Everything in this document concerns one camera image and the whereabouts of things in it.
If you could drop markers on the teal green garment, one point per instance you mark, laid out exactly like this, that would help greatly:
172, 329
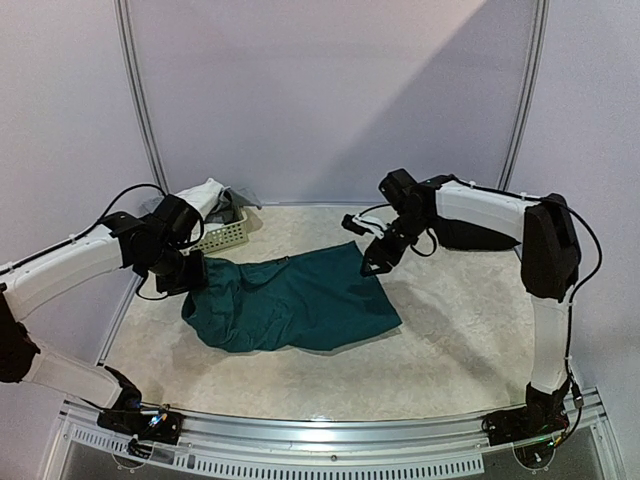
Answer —
316, 301

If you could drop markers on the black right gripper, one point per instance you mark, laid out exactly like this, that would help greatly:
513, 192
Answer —
388, 245

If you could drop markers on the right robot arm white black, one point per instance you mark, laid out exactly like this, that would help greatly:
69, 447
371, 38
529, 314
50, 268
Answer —
464, 216

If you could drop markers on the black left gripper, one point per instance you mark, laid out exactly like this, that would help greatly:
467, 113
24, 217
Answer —
197, 278

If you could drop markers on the right aluminium corner post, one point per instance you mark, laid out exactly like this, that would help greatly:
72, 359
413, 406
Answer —
527, 90

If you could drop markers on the black trousers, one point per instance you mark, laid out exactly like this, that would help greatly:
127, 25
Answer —
463, 236

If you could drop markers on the white garment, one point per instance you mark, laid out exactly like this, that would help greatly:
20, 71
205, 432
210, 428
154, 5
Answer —
204, 197

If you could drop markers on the aluminium front rail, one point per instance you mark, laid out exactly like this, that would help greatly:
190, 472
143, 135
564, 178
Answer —
223, 447

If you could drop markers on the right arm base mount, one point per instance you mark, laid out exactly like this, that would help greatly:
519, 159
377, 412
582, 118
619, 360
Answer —
539, 428

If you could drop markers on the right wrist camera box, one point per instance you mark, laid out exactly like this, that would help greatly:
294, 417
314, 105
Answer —
364, 224

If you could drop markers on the left aluminium corner post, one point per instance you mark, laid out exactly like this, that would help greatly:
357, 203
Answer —
141, 110

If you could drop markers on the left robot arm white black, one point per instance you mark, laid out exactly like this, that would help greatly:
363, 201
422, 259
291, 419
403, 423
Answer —
159, 244

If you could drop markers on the aluminium corner post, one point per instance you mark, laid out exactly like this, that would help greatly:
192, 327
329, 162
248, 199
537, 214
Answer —
527, 90
141, 110

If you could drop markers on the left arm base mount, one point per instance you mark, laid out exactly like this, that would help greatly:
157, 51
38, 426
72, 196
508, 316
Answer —
145, 426

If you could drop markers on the cream perforated plastic basket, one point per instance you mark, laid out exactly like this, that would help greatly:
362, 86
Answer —
226, 236

